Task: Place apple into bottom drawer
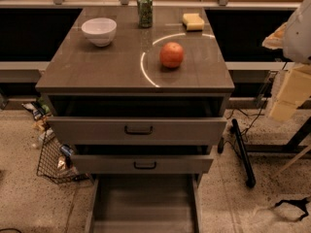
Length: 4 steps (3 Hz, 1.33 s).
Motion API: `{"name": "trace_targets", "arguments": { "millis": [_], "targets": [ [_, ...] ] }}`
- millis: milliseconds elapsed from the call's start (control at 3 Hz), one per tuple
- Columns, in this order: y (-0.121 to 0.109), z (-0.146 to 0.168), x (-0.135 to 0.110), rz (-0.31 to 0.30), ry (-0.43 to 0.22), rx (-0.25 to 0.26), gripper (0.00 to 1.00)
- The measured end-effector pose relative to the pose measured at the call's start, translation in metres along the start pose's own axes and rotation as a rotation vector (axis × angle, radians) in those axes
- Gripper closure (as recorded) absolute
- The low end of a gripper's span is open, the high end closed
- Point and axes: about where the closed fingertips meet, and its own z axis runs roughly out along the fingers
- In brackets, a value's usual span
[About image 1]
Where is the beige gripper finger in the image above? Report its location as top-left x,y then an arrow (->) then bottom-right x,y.
261,22 -> 287,50
268,65 -> 311,122

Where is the red apple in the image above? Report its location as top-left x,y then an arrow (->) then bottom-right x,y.
159,42 -> 184,68

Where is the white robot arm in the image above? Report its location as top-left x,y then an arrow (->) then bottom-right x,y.
262,0 -> 311,122

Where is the grey drawer cabinet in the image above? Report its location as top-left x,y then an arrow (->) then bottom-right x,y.
35,5 -> 235,183

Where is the bottom grey drawer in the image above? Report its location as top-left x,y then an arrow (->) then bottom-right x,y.
85,175 -> 203,233

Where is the grey drawer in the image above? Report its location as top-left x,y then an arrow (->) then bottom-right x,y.
85,175 -> 203,233
71,146 -> 213,174
48,116 -> 226,146

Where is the middle grey drawer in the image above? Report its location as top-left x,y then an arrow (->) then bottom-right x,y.
71,146 -> 213,174

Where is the top grey drawer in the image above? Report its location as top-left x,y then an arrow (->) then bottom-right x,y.
48,116 -> 226,146

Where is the yellow sponge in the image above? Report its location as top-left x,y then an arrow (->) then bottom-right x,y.
183,14 -> 204,31

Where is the black table leg bar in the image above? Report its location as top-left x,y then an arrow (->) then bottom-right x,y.
231,118 -> 256,188

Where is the green soda can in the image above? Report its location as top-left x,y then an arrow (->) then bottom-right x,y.
137,0 -> 153,28

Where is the white bowl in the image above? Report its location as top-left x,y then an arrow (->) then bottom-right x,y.
81,17 -> 117,47

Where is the snack bags pile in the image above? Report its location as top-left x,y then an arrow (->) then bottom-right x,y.
21,100 -> 54,148

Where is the black cable on floor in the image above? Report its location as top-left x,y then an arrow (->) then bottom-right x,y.
223,61 -> 290,148

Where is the black wire basket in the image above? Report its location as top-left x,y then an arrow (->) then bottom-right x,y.
37,137 -> 88,184

